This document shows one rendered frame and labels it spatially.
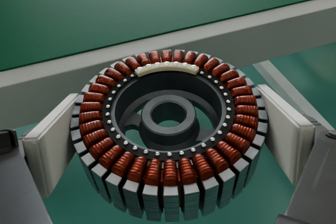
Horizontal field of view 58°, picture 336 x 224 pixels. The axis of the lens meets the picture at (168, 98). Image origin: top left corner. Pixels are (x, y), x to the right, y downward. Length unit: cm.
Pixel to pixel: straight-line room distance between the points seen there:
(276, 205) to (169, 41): 83
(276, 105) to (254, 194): 88
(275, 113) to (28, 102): 20
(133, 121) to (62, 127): 5
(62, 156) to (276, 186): 95
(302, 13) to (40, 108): 27
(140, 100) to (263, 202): 86
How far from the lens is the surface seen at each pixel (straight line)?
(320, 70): 152
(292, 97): 105
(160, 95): 21
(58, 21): 33
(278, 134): 16
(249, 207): 102
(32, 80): 27
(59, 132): 16
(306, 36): 36
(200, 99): 20
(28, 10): 36
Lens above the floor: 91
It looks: 46 degrees down
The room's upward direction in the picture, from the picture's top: 3 degrees counter-clockwise
